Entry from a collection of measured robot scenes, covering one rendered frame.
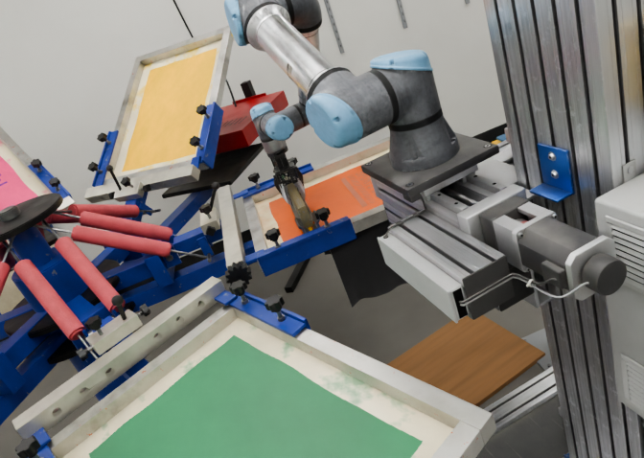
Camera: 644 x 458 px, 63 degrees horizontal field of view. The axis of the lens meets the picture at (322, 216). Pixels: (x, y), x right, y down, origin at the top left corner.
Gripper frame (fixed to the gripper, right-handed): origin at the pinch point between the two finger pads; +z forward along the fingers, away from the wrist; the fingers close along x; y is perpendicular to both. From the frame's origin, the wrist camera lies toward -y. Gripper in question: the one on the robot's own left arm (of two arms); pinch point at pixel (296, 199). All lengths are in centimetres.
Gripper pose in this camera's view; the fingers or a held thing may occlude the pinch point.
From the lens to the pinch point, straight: 184.6
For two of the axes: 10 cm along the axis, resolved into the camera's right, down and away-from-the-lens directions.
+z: 3.2, 8.4, 4.3
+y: 2.2, 3.8, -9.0
